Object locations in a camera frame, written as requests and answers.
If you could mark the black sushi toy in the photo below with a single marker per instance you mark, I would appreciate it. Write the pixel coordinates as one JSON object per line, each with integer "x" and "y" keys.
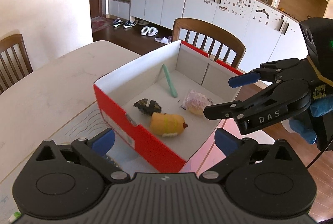
{"x": 148, "y": 106}

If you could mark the wooden chair right side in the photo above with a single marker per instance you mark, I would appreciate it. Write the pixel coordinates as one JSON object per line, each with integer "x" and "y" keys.
{"x": 202, "y": 34}

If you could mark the yellow plush toy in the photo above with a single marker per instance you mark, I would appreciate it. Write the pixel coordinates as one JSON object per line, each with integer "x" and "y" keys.
{"x": 167, "y": 125}

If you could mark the blue gloved hand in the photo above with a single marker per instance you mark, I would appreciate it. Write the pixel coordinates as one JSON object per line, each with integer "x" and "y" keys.
{"x": 315, "y": 124}

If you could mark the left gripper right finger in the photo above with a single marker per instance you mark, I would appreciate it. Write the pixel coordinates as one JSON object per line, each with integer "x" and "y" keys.
{"x": 237, "y": 153}

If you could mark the white wall cabinets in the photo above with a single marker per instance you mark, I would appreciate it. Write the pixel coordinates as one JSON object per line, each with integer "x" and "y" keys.
{"x": 267, "y": 33}

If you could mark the sneakers pair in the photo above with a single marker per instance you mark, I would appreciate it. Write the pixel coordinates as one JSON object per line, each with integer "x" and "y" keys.
{"x": 125, "y": 24}

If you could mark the white slippers pair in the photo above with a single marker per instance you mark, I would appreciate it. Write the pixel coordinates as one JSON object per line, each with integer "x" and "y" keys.
{"x": 149, "y": 31}

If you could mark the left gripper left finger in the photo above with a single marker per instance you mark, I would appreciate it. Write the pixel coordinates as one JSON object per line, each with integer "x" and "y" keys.
{"x": 92, "y": 152}

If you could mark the pink wrapped bun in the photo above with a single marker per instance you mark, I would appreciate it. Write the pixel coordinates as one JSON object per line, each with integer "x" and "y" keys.
{"x": 195, "y": 102}

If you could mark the wooden chair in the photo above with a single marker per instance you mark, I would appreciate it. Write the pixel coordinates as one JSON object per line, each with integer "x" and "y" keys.
{"x": 15, "y": 63}
{"x": 202, "y": 34}

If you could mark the white tissue pack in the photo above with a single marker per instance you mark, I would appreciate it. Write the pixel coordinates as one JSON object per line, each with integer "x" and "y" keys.
{"x": 14, "y": 217}

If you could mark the red cardboard box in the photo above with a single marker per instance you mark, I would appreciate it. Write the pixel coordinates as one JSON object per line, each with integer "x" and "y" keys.
{"x": 190, "y": 69}

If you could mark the wooden chair far side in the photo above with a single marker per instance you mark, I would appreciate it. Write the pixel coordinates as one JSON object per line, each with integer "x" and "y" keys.
{"x": 15, "y": 63}

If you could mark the teal green pen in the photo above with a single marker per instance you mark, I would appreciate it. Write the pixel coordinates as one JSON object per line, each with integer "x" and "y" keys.
{"x": 173, "y": 91}

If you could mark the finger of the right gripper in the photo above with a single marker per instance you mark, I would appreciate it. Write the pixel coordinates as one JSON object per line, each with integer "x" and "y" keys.
{"x": 225, "y": 110}
{"x": 244, "y": 79}

